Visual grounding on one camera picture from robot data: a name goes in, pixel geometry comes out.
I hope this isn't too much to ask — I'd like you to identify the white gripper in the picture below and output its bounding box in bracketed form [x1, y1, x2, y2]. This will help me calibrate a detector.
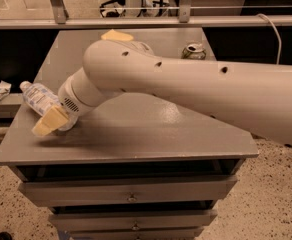
[32, 68, 114, 136]

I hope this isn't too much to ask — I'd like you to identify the blue plastic water bottle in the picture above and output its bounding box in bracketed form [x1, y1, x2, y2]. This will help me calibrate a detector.
[20, 81, 77, 131]

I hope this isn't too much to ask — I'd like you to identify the bottom grey drawer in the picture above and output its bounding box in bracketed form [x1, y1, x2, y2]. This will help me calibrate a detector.
[58, 228, 203, 240]

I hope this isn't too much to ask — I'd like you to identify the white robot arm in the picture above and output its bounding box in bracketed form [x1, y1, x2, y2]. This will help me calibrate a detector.
[58, 40, 292, 146]

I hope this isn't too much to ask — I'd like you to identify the top grey drawer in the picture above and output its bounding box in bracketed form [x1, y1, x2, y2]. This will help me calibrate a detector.
[19, 175, 237, 207]

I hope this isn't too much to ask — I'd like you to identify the black shoe tip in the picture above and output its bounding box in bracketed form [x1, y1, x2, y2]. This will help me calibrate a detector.
[0, 232, 13, 240]

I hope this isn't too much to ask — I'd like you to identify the yellow sponge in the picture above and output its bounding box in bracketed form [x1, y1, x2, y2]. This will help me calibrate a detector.
[101, 29, 134, 41]

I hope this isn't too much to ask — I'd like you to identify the grey drawer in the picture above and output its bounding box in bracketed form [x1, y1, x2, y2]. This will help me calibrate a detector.
[49, 210, 217, 232]
[19, 175, 237, 207]
[58, 228, 203, 240]

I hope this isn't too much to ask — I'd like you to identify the black office chair base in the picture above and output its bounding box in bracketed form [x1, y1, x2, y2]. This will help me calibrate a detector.
[99, 0, 125, 18]

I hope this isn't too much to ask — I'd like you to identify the green 7up can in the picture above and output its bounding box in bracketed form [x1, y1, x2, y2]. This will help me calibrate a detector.
[181, 43, 206, 60]

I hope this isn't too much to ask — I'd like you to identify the middle grey drawer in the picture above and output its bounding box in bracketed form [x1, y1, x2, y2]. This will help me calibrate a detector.
[49, 210, 217, 232]

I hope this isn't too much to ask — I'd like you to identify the metal railing frame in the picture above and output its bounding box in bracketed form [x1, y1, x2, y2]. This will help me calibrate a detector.
[0, 0, 292, 30]

